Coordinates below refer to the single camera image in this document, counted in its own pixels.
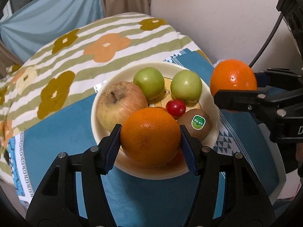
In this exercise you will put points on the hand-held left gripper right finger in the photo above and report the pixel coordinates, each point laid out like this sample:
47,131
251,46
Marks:
188,146

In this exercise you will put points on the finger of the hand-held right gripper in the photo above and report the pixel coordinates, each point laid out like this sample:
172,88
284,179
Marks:
261,80
236,99

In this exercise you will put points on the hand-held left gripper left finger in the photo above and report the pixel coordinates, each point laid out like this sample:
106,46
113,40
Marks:
113,144

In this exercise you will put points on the large orange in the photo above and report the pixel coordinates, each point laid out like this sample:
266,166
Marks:
150,137
233,78

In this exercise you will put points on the brown kiwi with green sticker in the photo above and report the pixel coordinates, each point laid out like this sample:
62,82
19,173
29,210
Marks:
195,123

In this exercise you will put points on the red tomato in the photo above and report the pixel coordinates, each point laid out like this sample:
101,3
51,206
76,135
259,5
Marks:
175,108

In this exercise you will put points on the cream bowl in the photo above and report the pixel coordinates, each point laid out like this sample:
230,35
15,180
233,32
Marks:
151,172

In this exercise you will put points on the large green apple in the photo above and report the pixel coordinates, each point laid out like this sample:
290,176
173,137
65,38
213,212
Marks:
186,84

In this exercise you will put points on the yellow-red apple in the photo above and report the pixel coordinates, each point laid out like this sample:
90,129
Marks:
118,104

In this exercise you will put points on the blue patterned tablecloth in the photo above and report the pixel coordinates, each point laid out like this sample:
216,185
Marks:
59,134

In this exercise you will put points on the small green apple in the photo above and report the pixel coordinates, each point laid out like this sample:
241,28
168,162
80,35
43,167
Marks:
148,82

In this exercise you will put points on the black device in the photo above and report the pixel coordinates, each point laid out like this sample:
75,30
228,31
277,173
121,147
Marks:
293,11

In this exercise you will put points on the floral striped blanket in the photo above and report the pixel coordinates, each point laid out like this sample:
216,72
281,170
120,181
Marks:
82,52

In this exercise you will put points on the light blue curtain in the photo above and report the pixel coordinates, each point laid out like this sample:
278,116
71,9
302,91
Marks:
47,16

